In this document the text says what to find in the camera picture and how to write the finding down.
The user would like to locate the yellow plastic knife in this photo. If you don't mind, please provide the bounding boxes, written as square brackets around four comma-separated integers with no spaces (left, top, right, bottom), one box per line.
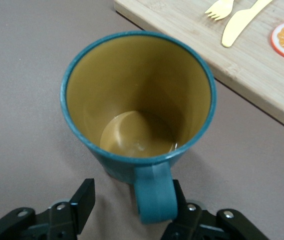
[221,0,274,48]

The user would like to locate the teal cup with yellow inside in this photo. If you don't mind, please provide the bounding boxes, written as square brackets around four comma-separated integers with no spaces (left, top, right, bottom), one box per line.
[60,30,217,225]

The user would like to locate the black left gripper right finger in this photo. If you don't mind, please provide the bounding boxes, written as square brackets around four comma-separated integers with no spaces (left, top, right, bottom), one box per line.
[163,179,275,240]

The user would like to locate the yellow plastic fork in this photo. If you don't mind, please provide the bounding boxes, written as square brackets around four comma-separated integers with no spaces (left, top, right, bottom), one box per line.
[204,0,235,21]

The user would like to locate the wooden cutting board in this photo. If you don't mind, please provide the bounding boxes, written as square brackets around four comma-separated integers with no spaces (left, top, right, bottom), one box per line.
[113,0,284,138]

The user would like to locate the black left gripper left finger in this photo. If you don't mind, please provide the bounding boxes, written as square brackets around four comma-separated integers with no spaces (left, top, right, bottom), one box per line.
[0,177,96,240]

